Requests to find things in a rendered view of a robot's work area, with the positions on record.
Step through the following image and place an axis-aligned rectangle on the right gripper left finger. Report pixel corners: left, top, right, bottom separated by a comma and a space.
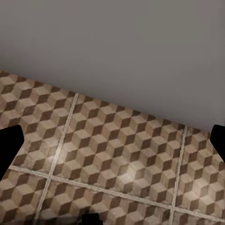
0, 125, 24, 181

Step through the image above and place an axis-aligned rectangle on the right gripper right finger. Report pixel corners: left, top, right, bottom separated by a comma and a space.
210, 124, 225, 162

